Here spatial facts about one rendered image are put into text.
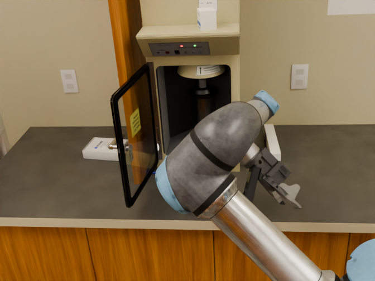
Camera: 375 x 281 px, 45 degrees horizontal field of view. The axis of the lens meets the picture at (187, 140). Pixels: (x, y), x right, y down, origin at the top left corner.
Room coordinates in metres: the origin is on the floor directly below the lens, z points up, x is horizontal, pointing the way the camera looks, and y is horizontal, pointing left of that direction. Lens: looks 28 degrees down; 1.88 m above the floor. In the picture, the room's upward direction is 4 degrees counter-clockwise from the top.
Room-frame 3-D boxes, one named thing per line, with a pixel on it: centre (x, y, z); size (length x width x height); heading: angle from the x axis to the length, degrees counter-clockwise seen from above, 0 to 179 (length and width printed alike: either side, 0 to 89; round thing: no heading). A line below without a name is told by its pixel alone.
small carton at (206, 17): (1.42, -0.08, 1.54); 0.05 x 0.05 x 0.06; 8
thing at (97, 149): (1.68, 0.35, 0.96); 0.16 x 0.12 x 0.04; 74
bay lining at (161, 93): (1.61, -0.05, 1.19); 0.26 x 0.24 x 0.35; 83
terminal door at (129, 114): (1.34, 0.16, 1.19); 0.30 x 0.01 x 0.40; 163
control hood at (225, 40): (1.43, -0.03, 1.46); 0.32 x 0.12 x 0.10; 83
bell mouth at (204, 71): (1.58, -0.07, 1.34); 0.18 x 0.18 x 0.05
